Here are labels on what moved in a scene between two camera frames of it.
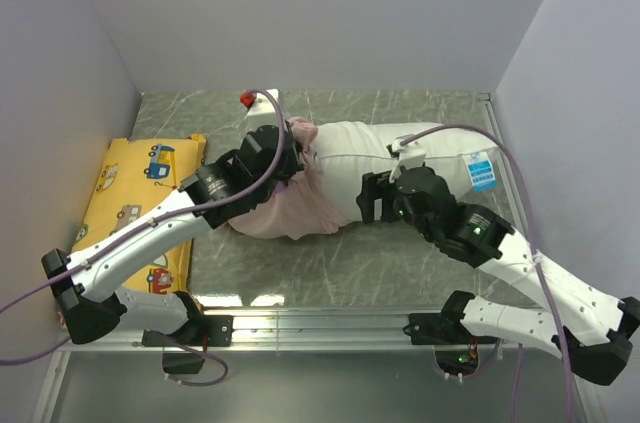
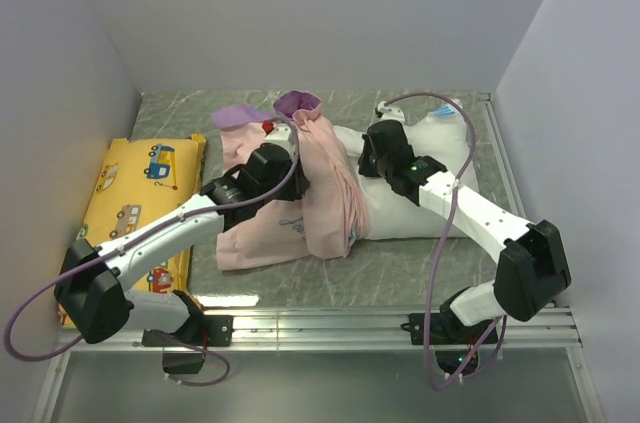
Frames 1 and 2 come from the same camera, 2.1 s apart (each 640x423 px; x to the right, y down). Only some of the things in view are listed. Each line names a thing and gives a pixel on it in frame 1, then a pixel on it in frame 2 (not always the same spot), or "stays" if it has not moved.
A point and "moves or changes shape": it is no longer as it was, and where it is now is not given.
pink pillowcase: (303, 206) moves or changes shape
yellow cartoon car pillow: (134, 175) stays
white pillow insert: (349, 150) moves or changes shape
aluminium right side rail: (508, 165) stays
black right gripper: (375, 186) to (364, 167)
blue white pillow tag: (481, 173) to (443, 111)
